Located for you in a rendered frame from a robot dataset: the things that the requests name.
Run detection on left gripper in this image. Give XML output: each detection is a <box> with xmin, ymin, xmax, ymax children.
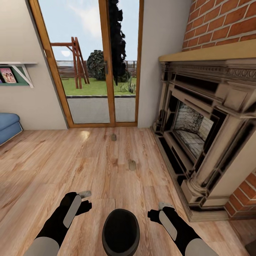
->
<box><xmin>75</xmin><ymin>200</ymin><xmax>92</xmax><ymax>216</ymax></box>

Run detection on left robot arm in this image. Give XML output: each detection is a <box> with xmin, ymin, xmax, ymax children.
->
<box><xmin>23</xmin><ymin>190</ymin><xmax>92</xmax><ymax>256</ymax></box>

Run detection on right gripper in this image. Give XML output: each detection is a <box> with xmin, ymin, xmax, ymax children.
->
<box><xmin>148</xmin><ymin>209</ymin><xmax>162</xmax><ymax>224</ymax></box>

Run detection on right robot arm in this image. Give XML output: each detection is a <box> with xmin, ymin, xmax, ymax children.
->
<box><xmin>148</xmin><ymin>201</ymin><xmax>219</xmax><ymax>256</ymax></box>

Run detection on cauldron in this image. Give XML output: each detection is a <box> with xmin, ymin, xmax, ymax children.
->
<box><xmin>102</xmin><ymin>209</ymin><xmax>140</xmax><ymax>256</ymax></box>

